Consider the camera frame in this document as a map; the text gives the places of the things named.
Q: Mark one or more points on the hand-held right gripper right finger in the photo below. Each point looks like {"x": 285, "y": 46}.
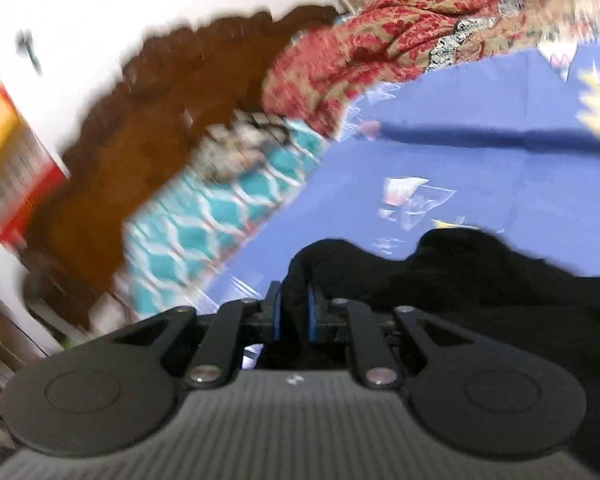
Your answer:
{"x": 311, "y": 316}

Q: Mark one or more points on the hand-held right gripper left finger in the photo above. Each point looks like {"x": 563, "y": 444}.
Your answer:
{"x": 275, "y": 312}

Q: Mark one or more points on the black pants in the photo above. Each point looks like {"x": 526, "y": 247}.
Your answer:
{"x": 480, "y": 280}

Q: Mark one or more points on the teal patterned sheet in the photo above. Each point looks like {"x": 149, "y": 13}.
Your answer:
{"x": 190, "y": 240}

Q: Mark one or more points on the crumpled floral cloth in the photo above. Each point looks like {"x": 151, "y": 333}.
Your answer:
{"x": 240, "y": 137}

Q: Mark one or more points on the blue printed bedsheet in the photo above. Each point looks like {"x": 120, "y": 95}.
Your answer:
{"x": 480, "y": 185}

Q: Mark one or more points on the carved wooden headboard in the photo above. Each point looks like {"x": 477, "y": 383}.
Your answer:
{"x": 145, "y": 135}

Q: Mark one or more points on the red patterned blanket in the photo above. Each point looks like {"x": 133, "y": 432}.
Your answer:
{"x": 340, "y": 60}

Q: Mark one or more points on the cluttered shelf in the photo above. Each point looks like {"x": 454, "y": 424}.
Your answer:
{"x": 0, "y": 340}

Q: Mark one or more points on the red and yellow wall poster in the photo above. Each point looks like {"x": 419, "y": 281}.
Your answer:
{"x": 10, "y": 160}

